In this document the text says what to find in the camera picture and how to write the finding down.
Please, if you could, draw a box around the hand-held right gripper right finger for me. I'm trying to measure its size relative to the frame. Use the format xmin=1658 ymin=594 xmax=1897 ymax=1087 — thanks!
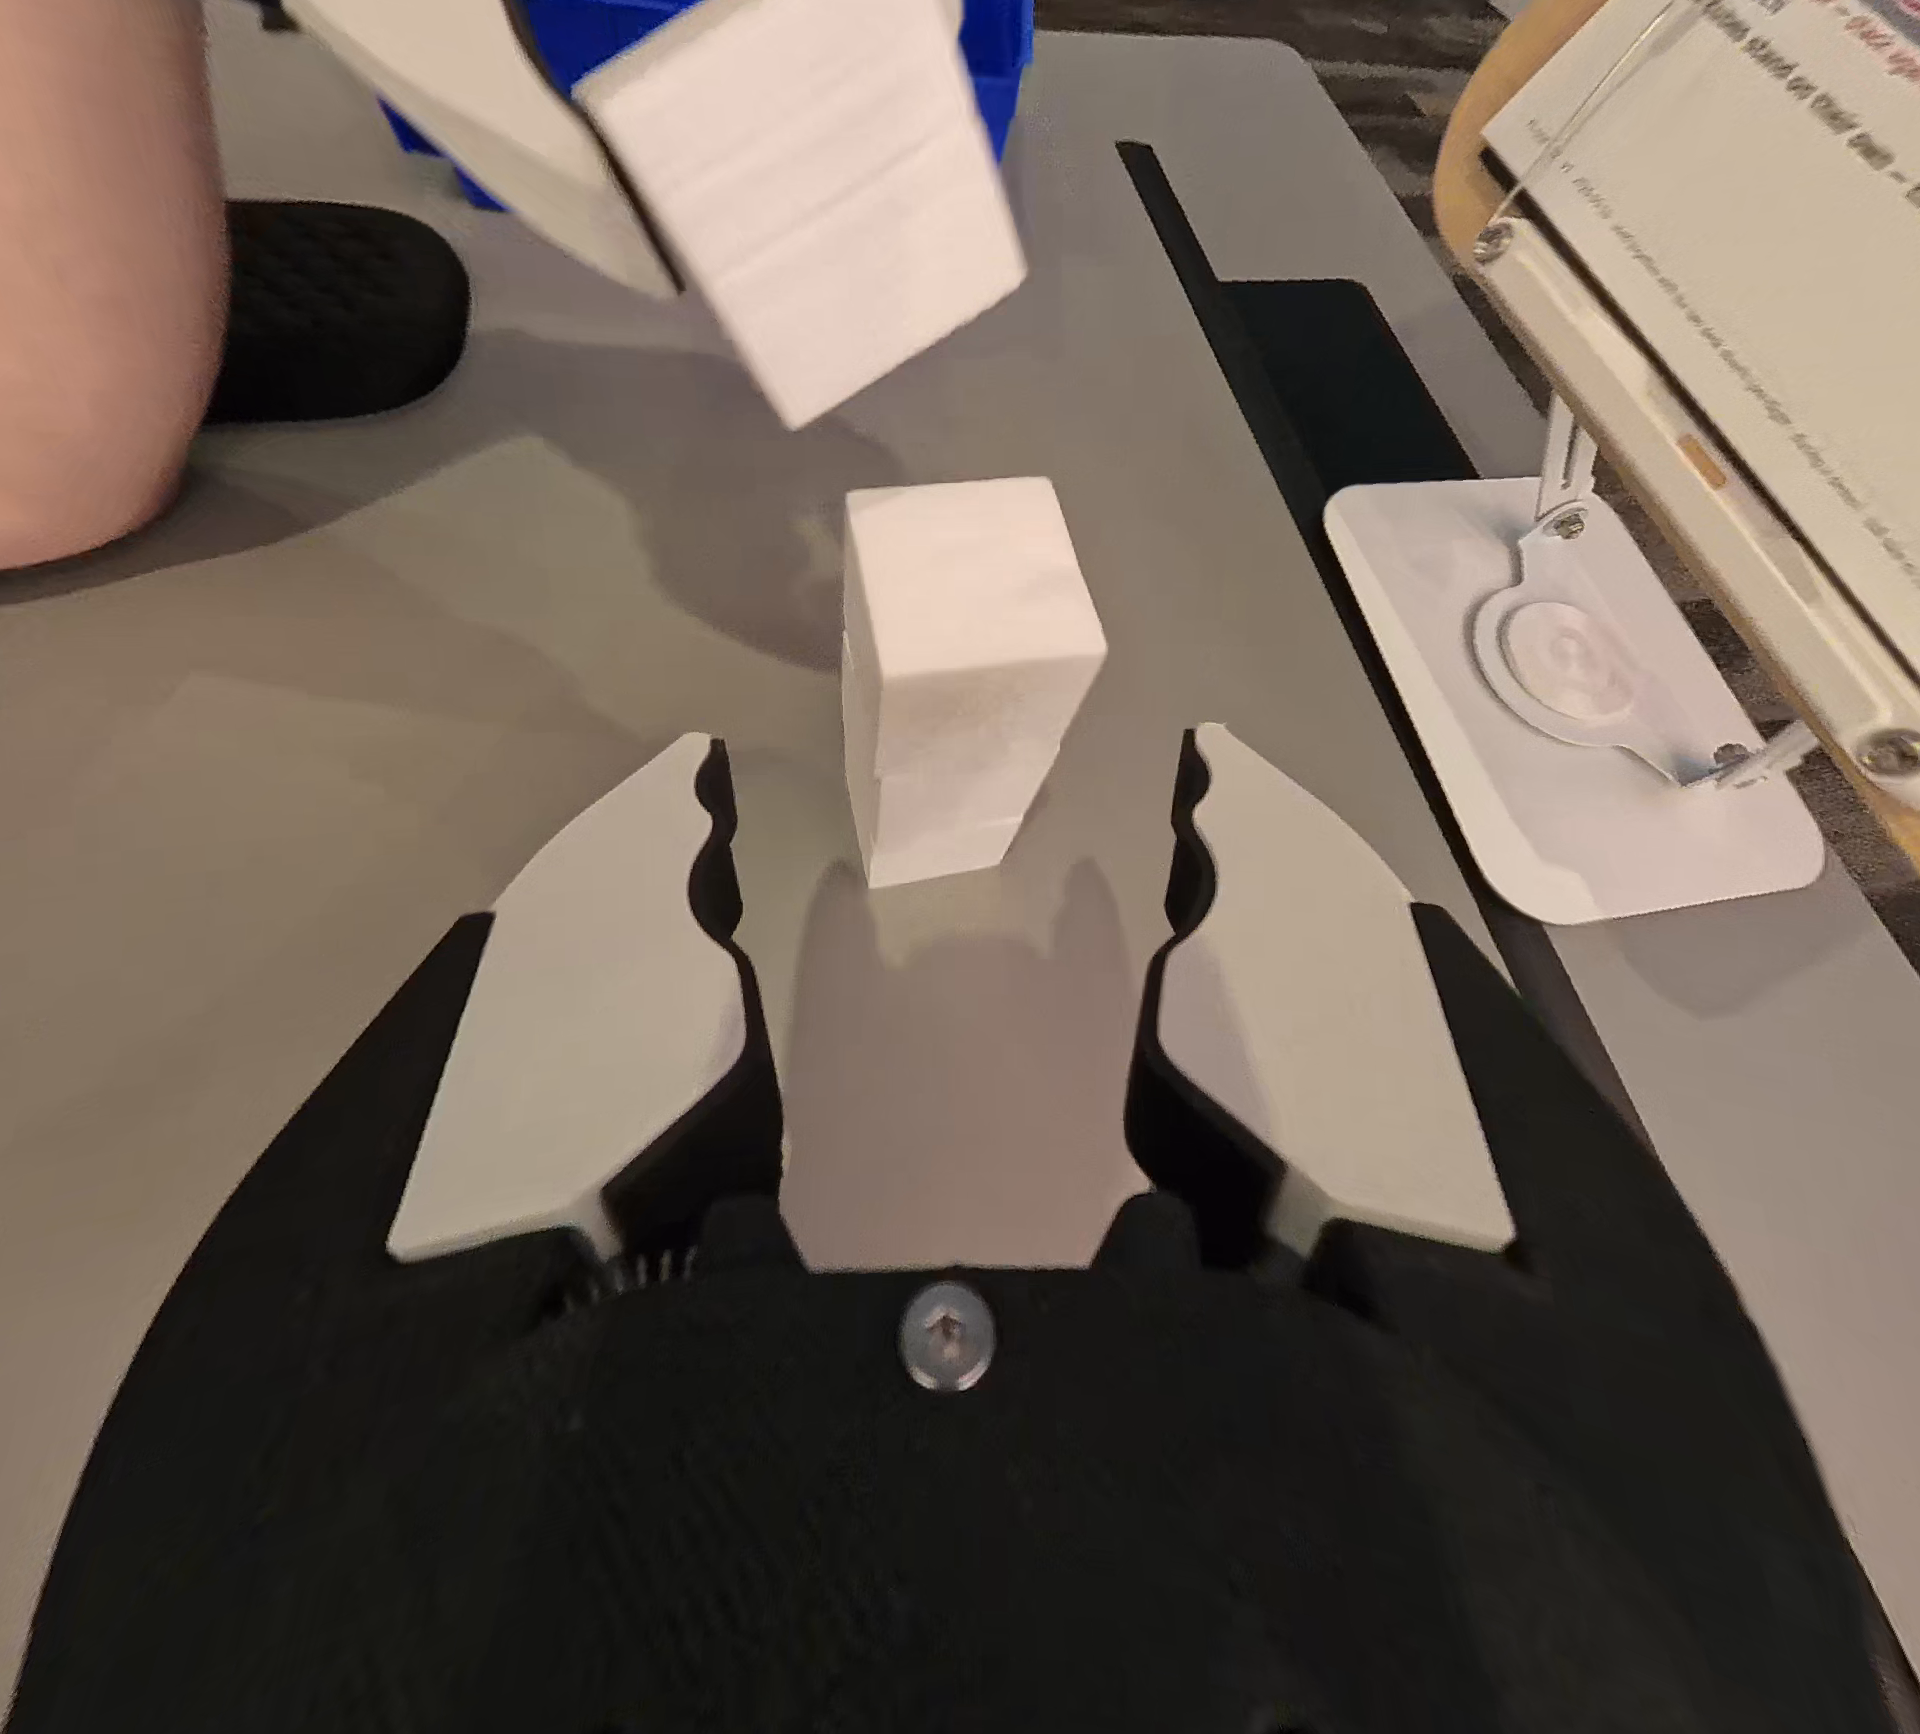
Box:
xmin=1124 ymin=720 xmax=1519 ymax=1266

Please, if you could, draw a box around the person's left forearm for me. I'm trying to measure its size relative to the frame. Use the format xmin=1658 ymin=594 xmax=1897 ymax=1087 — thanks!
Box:
xmin=0 ymin=0 xmax=241 ymax=571

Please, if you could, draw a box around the white hard foam cube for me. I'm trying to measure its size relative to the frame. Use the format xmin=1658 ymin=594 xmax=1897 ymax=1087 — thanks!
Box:
xmin=843 ymin=477 xmax=1110 ymax=717
xmin=570 ymin=0 xmax=1030 ymax=432
xmin=853 ymin=775 xmax=1056 ymax=891
xmin=844 ymin=677 xmax=1086 ymax=798

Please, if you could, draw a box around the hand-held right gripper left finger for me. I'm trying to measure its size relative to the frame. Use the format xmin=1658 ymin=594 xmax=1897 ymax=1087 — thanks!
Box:
xmin=387 ymin=732 xmax=787 ymax=1265

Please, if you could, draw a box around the printed instruction sheet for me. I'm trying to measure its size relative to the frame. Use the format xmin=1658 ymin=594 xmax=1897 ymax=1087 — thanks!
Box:
xmin=1483 ymin=0 xmax=1920 ymax=702

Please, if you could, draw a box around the wooden book stand white base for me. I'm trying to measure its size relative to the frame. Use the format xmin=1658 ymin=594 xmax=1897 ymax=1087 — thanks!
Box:
xmin=1322 ymin=0 xmax=1920 ymax=927

